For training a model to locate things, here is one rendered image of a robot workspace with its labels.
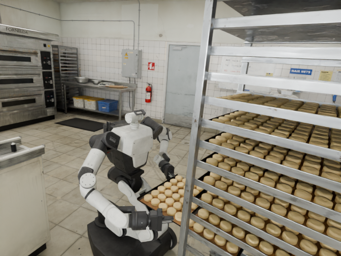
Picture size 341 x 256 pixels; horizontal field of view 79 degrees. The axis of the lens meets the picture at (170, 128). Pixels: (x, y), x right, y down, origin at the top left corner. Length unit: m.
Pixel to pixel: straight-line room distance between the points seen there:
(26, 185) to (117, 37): 4.99
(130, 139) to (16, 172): 0.79
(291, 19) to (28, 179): 1.71
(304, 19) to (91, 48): 6.27
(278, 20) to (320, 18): 0.10
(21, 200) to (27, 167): 0.23
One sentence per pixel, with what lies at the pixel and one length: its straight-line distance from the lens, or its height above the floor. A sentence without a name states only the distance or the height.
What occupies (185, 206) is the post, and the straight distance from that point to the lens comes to 0.99.
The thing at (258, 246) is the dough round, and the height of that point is 0.86.
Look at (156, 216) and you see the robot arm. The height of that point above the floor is 0.81.
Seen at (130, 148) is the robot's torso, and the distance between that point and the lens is 1.33.
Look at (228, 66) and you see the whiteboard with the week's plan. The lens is 5.08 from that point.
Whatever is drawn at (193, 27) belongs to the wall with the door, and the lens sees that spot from 5.35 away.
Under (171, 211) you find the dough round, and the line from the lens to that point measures 1.18.
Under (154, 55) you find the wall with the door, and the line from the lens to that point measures 5.62.
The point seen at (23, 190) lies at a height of 0.63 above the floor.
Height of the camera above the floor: 1.53
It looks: 17 degrees down
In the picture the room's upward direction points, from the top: 5 degrees clockwise
